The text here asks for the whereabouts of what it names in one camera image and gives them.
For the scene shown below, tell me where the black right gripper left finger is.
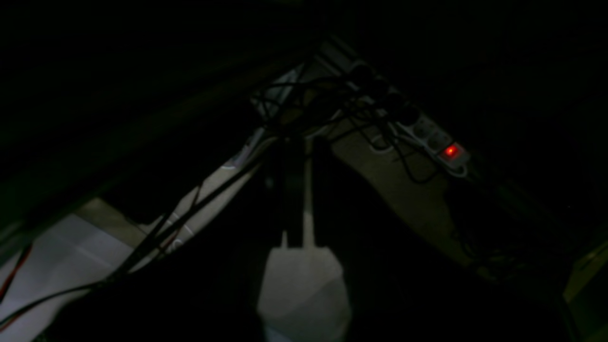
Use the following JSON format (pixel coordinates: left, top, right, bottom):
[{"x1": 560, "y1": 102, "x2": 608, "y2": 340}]
[{"x1": 260, "y1": 138, "x2": 304, "y2": 248}]

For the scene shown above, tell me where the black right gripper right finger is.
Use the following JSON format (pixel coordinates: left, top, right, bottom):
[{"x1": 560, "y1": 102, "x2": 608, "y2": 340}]
[{"x1": 311, "y1": 138, "x2": 362, "y2": 252}]

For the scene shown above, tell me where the white power strip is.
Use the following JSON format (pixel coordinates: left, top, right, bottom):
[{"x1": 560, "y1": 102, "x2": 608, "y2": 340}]
[{"x1": 317, "y1": 38, "x2": 471, "y2": 178}]

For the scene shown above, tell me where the black cable bundle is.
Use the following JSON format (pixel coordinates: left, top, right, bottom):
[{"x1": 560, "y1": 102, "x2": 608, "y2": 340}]
[{"x1": 249, "y1": 62, "x2": 440, "y2": 185}]

